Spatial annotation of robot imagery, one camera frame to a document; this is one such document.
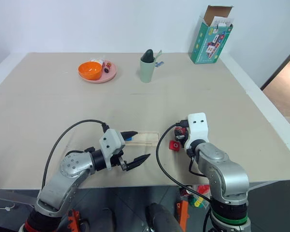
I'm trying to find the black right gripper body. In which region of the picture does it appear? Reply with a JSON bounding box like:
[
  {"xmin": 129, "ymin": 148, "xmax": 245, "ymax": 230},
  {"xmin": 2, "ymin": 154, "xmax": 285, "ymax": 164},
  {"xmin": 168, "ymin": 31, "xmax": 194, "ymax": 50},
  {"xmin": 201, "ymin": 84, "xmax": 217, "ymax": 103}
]
[{"xmin": 174, "ymin": 127, "xmax": 190, "ymax": 148}]

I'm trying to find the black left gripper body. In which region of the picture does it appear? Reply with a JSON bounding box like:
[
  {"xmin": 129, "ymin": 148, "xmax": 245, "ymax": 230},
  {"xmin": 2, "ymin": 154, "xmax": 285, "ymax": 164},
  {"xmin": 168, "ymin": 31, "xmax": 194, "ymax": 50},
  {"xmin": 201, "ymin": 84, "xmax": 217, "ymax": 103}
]
[{"xmin": 111, "ymin": 149, "xmax": 128, "ymax": 171}]

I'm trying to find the wooden letter tray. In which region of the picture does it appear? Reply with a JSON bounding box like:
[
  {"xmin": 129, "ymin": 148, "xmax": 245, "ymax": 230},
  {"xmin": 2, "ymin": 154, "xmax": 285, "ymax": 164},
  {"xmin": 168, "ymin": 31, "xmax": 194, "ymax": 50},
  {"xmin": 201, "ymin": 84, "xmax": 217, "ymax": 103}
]
[{"xmin": 122, "ymin": 131, "xmax": 160, "ymax": 147}]

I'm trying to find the clear bag of coloured toys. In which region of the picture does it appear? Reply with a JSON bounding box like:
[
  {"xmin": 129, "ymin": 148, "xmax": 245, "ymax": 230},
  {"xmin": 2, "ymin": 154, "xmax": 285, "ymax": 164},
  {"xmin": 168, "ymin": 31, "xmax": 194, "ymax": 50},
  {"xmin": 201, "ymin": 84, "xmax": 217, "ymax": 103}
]
[{"xmin": 178, "ymin": 183, "xmax": 212, "ymax": 208}]

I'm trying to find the dark rounded shape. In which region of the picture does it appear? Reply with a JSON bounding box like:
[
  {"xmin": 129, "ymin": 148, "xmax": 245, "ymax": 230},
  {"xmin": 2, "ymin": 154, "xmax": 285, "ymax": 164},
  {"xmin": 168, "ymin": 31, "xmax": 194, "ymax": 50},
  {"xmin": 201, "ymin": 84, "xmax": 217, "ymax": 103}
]
[{"xmin": 145, "ymin": 202, "xmax": 184, "ymax": 232}]

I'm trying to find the pink round plate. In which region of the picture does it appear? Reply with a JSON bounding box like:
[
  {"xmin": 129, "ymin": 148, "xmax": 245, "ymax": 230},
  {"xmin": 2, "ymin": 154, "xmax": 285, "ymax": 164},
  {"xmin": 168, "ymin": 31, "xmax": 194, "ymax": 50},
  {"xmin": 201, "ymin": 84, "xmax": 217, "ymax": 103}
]
[{"xmin": 78, "ymin": 59, "xmax": 118, "ymax": 84}]

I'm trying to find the pale green cup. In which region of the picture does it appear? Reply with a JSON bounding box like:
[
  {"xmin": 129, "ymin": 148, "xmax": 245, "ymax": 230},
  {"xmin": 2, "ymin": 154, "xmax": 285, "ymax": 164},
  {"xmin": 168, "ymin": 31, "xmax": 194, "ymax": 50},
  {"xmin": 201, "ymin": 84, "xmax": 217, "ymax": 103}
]
[{"xmin": 139, "ymin": 58, "xmax": 157, "ymax": 84}]

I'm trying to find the orange plastic part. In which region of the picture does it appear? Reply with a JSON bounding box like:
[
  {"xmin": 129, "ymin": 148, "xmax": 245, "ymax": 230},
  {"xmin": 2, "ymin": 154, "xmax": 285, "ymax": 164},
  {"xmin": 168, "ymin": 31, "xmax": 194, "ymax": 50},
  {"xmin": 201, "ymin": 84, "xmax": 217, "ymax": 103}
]
[
  {"xmin": 175, "ymin": 200, "xmax": 189, "ymax": 229},
  {"xmin": 67, "ymin": 209, "xmax": 83, "ymax": 232}
]

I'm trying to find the orange plastic bowl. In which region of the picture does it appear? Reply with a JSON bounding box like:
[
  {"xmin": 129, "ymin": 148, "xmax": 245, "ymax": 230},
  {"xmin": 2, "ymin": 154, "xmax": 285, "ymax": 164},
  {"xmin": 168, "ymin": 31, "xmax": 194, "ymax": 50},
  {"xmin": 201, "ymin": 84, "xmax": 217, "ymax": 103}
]
[{"xmin": 78, "ymin": 61, "xmax": 102, "ymax": 81}]

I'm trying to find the black pointed object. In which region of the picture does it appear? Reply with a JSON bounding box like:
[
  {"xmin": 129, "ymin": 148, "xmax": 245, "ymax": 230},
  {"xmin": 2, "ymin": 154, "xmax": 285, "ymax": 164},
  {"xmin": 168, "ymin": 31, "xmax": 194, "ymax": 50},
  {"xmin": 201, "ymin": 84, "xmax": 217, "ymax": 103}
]
[{"xmin": 141, "ymin": 49, "xmax": 154, "ymax": 63}]

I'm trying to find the green stick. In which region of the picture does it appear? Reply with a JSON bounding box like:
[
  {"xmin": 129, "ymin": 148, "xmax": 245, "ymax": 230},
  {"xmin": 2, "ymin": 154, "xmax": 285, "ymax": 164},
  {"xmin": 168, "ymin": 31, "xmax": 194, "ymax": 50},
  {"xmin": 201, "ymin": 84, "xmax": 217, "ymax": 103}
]
[{"xmin": 153, "ymin": 50, "xmax": 163, "ymax": 64}]

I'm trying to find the teal cardboard box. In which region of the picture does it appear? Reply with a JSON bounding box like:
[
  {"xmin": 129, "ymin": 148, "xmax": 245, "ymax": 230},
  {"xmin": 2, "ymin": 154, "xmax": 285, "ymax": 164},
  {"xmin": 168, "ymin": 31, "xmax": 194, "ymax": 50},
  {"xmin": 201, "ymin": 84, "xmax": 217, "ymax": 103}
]
[{"xmin": 189, "ymin": 4, "xmax": 234, "ymax": 65}]

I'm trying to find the white printed paper sheet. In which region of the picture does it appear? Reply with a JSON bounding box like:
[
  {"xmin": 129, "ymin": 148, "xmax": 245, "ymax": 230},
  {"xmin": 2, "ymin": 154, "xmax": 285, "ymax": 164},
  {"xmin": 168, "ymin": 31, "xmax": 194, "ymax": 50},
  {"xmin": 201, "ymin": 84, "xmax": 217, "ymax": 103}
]
[{"xmin": 211, "ymin": 15, "xmax": 233, "ymax": 32}]

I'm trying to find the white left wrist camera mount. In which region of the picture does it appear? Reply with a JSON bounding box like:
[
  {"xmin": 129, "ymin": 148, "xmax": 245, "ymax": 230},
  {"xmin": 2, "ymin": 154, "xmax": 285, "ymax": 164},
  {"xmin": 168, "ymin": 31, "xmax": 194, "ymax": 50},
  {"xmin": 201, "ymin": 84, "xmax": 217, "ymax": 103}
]
[{"xmin": 99, "ymin": 129, "xmax": 126, "ymax": 171}]

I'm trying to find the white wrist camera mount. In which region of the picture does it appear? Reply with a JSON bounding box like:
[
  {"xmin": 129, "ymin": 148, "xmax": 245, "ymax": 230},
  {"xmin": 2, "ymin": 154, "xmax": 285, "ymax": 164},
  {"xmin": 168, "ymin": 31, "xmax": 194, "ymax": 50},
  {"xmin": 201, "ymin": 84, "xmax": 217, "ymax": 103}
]
[
  {"xmin": 99, "ymin": 129, "xmax": 126, "ymax": 171},
  {"xmin": 185, "ymin": 112, "xmax": 210, "ymax": 148}
]

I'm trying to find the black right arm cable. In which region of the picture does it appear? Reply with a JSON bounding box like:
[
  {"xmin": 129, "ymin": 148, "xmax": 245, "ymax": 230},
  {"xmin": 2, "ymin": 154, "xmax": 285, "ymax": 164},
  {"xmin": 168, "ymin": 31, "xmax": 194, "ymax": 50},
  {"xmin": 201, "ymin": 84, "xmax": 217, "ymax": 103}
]
[{"xmin": 156, "ymin": 120, "xmax": 212, "ymax": 232}]

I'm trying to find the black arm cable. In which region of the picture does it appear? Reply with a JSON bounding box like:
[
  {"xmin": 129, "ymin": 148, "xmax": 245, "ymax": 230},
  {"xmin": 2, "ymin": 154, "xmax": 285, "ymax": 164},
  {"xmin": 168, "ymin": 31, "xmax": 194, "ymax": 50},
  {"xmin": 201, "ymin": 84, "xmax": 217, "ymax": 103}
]
[
  {"xmin": 156, "ymin": 120, "xmax": 212, "ymax": 232},
  {"xmin": 41, "ymin": 119, "xmax": 110, "ymax": 189}
]

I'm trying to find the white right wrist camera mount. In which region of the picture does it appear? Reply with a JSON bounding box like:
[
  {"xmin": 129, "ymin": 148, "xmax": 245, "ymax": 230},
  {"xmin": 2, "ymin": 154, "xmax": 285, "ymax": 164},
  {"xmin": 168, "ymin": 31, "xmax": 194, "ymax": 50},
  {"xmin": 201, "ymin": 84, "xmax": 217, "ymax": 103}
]
[{"xmin": 185, "ymin": 112, "xmax": 210, "ymax": 148}]

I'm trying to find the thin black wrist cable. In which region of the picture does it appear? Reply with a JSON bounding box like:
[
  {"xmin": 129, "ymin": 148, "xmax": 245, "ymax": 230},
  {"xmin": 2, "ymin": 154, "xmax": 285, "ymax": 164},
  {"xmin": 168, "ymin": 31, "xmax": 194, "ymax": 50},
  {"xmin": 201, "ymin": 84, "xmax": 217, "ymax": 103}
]
[{"xmin": 188, "ymin": 148, "xmax": 205, "ymax": 176}]

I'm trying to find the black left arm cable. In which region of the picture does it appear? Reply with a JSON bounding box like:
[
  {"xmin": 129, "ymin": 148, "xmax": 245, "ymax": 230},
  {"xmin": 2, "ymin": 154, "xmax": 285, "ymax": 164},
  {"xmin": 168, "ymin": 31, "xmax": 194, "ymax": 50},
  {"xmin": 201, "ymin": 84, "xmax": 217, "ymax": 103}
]
[{"xmin": 41, "ymin": 119, "xmax": 110, "ymax": 189}]

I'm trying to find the dark door frame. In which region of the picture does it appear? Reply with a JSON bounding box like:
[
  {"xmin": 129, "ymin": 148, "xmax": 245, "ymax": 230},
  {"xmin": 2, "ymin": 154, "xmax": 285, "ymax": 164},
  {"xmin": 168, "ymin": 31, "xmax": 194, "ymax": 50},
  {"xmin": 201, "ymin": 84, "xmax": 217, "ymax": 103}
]
[{"xmin": 260, "ymin": 43, "xmax": 290, "ymax": 90}]

